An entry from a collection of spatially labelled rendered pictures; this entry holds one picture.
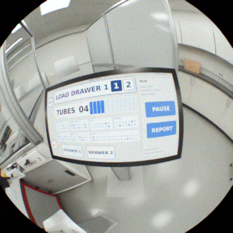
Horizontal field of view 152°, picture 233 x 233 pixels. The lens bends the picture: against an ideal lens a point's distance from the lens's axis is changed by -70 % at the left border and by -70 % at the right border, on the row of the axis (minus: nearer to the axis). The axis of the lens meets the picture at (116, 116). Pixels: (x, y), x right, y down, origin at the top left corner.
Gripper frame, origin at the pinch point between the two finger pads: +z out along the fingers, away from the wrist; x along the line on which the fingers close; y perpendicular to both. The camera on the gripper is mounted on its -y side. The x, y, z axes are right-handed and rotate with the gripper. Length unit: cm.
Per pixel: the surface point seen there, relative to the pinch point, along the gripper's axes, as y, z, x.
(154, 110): 7, -27, 102
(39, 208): 37.1, 19.0, -11.5
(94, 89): -9, -24, 91
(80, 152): 5, -14, 78
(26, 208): 28.9, 0.5, -9.9
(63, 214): 33, -4, 41
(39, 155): -6.2, 7.7, 44.6
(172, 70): 0, -34, 114
